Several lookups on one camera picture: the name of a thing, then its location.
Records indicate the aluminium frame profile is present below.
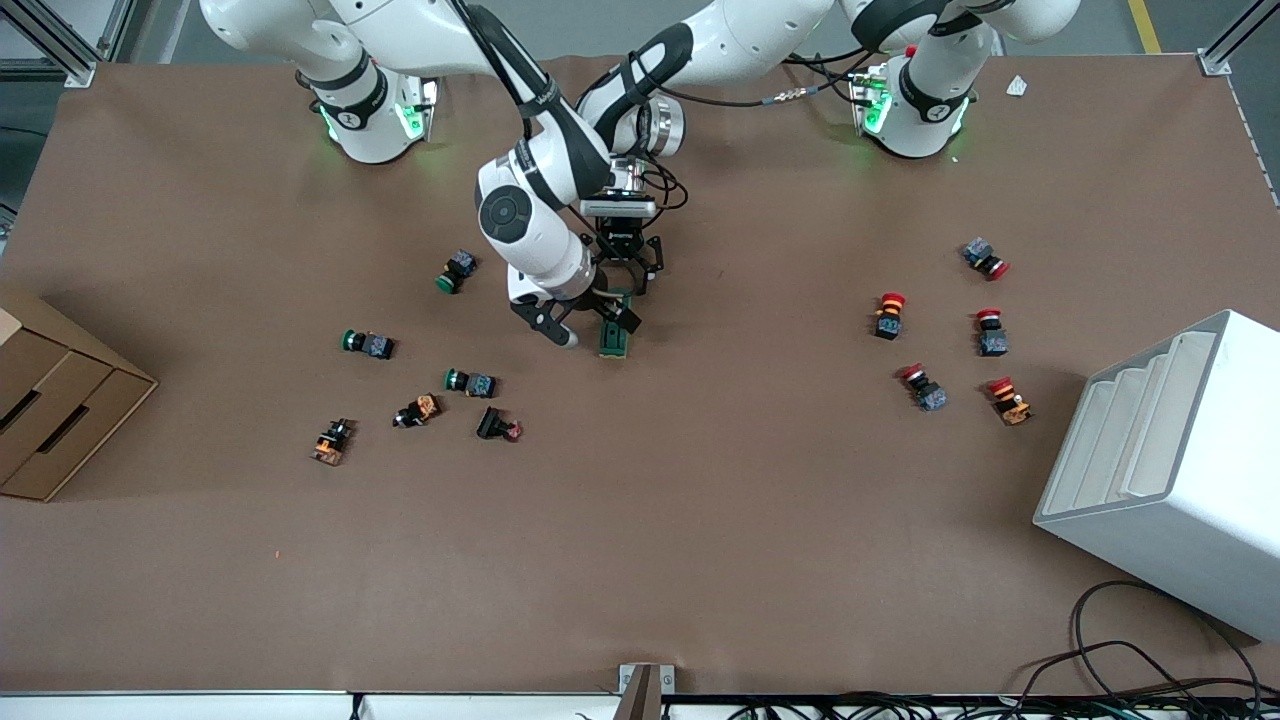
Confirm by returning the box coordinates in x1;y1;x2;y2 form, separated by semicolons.
1197;0;1280;77
0;0;137;89

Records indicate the black cable bundle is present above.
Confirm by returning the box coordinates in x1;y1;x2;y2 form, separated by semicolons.
720;688;1280;720

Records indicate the grey metal table bracket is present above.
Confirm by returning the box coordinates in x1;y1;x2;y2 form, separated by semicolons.
617;662;677;720

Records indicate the green terminal block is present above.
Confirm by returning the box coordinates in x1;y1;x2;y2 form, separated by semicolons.
598;289;634;360

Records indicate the black button orange body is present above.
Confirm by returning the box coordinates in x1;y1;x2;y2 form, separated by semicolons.
392;393;444;430
310;417;357;468

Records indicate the red button black body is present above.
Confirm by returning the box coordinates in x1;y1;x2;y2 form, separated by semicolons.
872;291;909;342

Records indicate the black looped cable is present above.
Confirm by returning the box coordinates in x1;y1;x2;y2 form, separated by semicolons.
1010;579;1267;707

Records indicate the black button pink cap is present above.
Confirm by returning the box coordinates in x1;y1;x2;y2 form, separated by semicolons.
475;405;524;444

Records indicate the brown paper table cover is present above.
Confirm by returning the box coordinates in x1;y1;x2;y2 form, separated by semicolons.
0;52;1280;699

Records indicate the green push button grey body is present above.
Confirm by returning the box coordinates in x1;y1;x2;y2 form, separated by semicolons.
443;367;499;400
341;328;397;362
435;249;480;295

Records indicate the black base cable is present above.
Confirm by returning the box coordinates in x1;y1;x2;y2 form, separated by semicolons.
780;47;869;86

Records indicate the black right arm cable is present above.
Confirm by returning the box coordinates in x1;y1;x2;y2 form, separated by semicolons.
450;0;601;216

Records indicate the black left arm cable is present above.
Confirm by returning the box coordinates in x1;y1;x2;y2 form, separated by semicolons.
640;70;873;213

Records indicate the brown cardboard box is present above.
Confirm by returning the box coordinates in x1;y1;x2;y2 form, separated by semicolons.
0;287;160;504

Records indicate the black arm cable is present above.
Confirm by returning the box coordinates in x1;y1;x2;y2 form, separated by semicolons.
450;0;601;216
640;70;873;213

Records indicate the white table edge rail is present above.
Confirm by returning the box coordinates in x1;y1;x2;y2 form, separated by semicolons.
0;689;623;720

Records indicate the red button orange body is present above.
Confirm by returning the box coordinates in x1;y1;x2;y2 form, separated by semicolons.
985;375;1035;428

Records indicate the white slotted rack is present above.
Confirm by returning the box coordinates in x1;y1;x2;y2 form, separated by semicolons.
1032;308;1280;644

